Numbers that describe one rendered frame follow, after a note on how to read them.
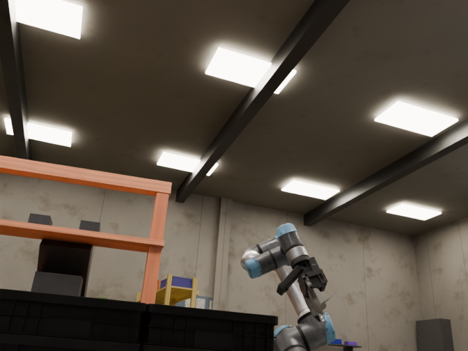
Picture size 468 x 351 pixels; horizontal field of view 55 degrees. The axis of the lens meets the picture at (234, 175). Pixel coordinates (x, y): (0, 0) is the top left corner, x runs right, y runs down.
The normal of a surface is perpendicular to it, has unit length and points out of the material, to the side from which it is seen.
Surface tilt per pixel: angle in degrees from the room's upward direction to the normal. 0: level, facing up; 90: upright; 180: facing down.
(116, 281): 90
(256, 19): 180
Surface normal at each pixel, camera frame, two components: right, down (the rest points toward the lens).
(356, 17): -0.06, 0.91
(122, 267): 0.35, -0.36
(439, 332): -0.93, -0.20
